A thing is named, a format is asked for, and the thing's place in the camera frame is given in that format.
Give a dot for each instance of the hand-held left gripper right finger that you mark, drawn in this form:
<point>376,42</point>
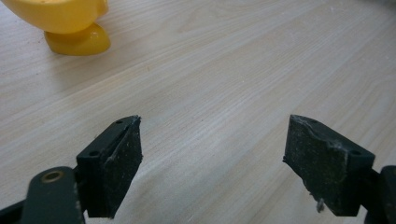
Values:
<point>327,168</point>

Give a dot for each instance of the yellow plastic duck toy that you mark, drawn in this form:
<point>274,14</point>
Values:
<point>68,25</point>

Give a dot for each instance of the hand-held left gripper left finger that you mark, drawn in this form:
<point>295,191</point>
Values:
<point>109,174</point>

